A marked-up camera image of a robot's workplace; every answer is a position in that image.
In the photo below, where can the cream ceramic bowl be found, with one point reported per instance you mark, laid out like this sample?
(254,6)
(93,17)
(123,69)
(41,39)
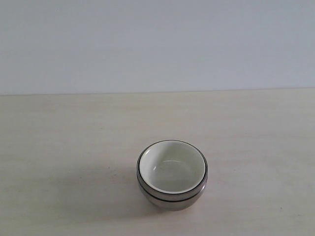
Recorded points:
(172,167)

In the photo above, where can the dimpled stainless steel bowl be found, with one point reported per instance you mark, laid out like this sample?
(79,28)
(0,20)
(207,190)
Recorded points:
(147,188)

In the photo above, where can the plain stainless steel bowl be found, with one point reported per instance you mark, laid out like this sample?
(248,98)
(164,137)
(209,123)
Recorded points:
(172,205)

